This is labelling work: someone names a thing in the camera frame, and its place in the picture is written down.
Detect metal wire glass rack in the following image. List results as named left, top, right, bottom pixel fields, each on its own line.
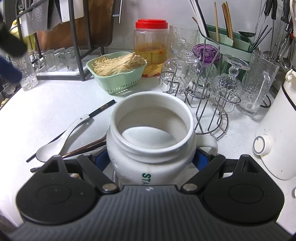
left=159, top=35, right=228, bottom=140

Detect black dish rack frame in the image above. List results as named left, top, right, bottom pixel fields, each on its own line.
left=15, top=1, right=105, bottom=81

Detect white ceramic spoon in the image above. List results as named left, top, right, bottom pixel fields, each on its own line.
left=36, top=114, right=90, bottom=162

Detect tall textured glass mug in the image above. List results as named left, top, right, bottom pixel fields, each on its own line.
left=236, top=50, right=280, bottom=116

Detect black chopstick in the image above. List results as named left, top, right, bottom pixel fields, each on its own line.
left=26, top=99, right=116, bottom=163

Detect green utensil drainer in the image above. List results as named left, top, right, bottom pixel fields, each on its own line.
left=207, top=25, right=253, bottom=74

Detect enoki mushrooms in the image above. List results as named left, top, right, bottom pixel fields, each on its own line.
left=92, top=52, right=147, bottom=76

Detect small textured drinking glass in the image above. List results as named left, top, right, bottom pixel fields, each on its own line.
left=11, top=49, right=41, bottom=91

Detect green plastic colander basket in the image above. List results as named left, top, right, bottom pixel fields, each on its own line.
left=86, top=51, right=147, bottom=94

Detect wooden cutting board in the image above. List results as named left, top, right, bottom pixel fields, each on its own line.
left=37, top=0, right=115, bottom=51

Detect white electric cooker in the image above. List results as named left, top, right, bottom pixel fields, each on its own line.
left=252, top=66, right=296, bottom=180

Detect white ceramic jar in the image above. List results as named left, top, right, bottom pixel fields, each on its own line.
left=106, top=91, right=218, bottom=186

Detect red-lid plastic jar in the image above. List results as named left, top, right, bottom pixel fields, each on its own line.
left=133, top=19, right=169, bottom=77

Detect upside-down stemmed glass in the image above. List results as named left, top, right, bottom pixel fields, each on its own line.
left=209, top=54, right=250, bottom=113

